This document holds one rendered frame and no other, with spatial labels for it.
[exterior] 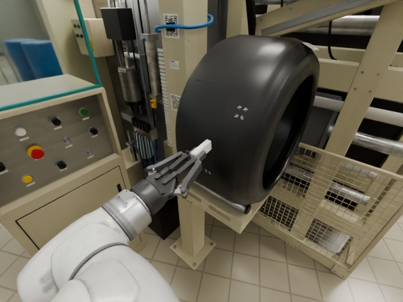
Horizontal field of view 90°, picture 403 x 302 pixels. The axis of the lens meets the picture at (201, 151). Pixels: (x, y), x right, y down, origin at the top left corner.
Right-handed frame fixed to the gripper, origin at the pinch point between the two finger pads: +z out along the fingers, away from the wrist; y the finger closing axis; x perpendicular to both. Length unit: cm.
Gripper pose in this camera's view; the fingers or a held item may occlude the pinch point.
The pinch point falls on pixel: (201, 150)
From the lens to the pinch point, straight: 53.5
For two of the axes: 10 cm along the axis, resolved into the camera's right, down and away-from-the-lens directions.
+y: -7.7, -3.6, 5.3
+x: 0.9, 7.6, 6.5
